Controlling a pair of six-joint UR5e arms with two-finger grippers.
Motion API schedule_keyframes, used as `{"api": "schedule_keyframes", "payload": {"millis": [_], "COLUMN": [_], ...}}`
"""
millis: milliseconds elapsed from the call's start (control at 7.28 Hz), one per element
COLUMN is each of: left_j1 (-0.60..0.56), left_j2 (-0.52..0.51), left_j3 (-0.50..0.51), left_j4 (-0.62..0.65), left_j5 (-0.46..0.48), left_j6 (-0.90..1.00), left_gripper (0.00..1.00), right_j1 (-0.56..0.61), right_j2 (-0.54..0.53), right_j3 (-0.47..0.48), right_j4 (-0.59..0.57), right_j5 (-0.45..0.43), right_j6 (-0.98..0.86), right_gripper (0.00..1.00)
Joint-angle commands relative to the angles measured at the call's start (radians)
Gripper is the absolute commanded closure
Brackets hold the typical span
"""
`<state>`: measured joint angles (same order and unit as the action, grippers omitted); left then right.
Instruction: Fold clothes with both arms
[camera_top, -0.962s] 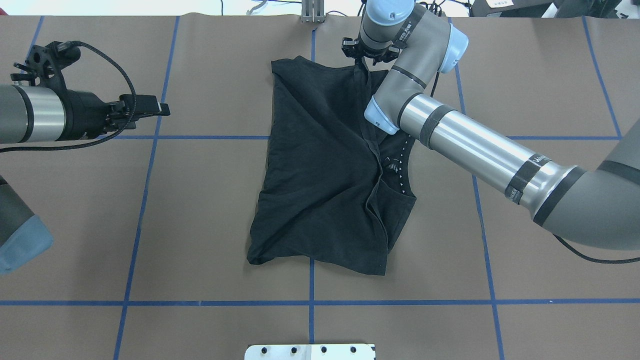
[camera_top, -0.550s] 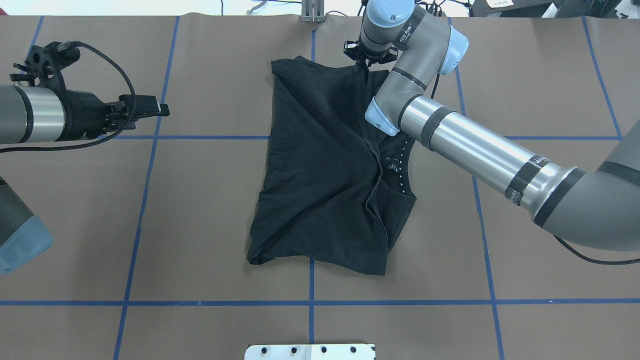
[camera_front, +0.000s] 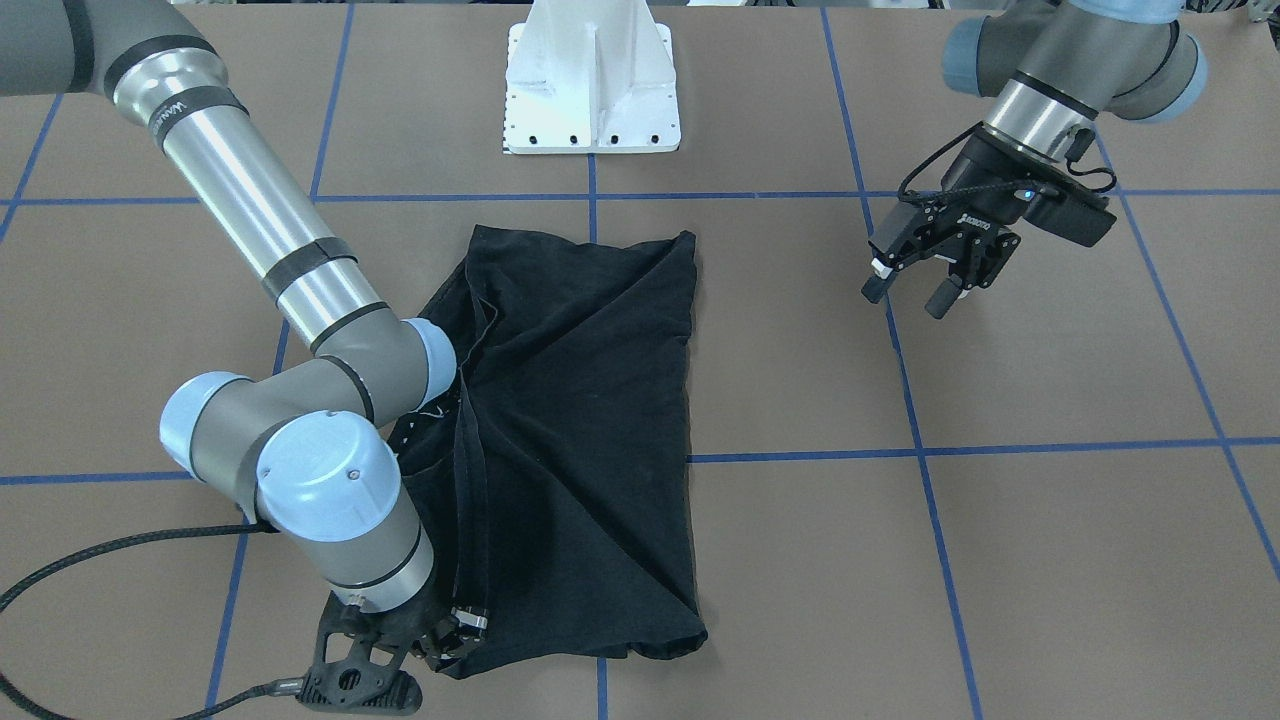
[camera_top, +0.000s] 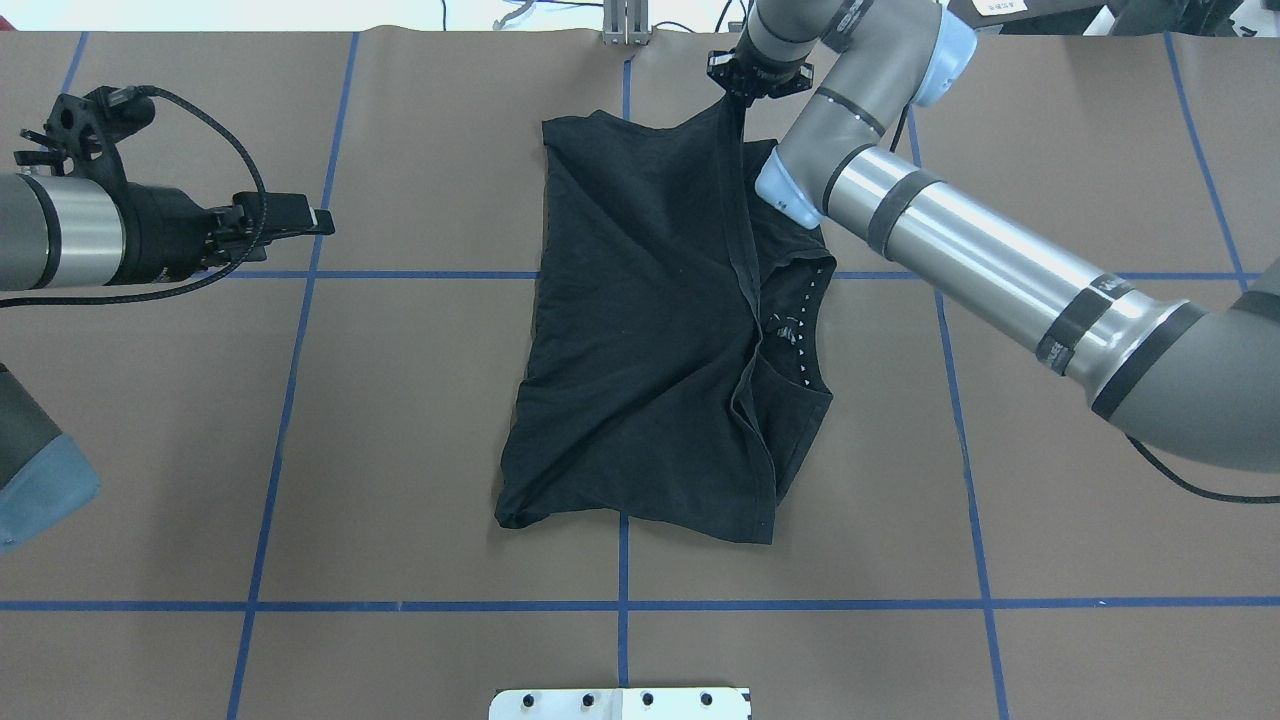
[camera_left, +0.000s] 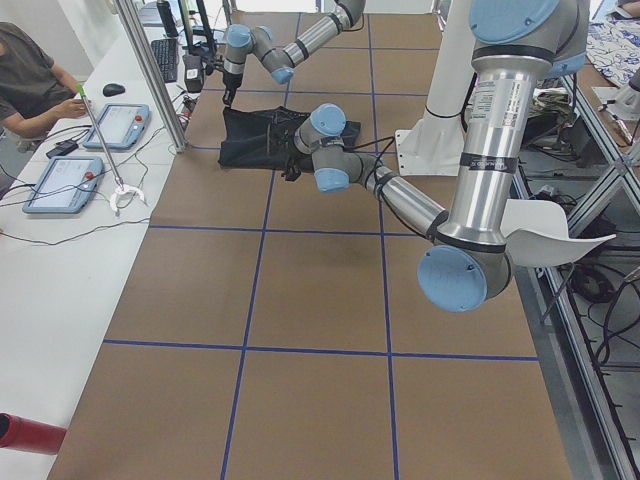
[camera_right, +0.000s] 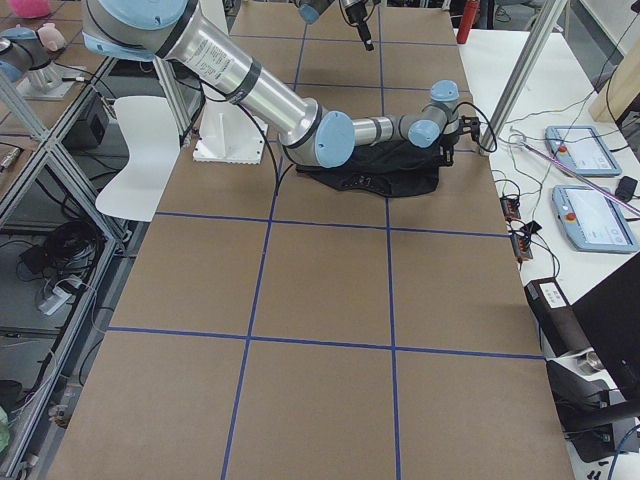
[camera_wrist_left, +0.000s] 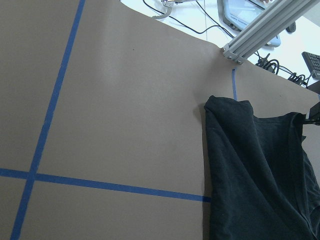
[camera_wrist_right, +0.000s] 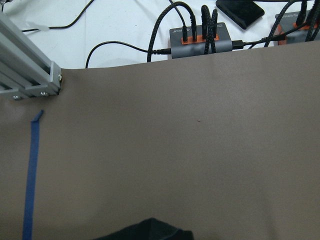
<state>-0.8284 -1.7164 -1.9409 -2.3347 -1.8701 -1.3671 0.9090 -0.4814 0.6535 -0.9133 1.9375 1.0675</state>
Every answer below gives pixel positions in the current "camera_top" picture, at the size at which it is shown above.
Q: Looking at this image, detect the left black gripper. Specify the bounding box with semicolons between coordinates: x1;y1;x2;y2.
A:
120;183;337;284

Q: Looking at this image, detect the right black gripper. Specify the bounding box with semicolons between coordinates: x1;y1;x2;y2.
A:
707;50;813;106

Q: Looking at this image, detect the black graphic t-shirt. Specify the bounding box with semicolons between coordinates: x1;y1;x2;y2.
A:
495;97;836;544

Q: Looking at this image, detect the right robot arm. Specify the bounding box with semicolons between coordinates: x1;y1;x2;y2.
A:
707;1;1279;473

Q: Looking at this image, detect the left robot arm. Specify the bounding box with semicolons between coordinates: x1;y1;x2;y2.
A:
1;173;335;553

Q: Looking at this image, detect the aluminium frame post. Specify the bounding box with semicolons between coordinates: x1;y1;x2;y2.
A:
600;0;652;46

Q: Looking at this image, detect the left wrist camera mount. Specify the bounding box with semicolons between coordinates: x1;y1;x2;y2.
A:
13;86;156;190

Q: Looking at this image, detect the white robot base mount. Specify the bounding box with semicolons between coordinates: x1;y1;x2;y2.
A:
488;685;753;719

